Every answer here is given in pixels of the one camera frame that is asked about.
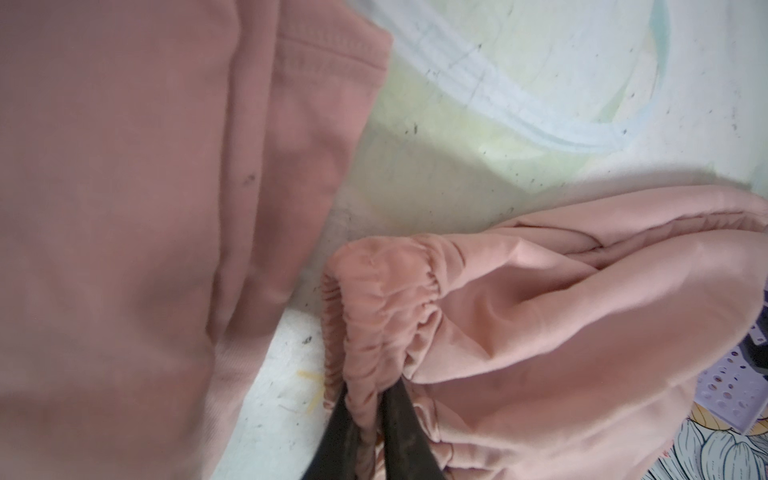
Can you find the pink printed t-shirt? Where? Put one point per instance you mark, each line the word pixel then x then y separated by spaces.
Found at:
pixel 167 168

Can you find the pink garment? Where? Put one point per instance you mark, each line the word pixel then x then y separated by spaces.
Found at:
pixel 562 344

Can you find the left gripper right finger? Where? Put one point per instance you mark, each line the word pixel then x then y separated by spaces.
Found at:
pixel 407 453

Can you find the lavender plastic laundry basket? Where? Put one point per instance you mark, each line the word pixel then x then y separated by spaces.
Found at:
pixel 734 390

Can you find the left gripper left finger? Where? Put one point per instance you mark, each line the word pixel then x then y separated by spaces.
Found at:
pixel 336 455

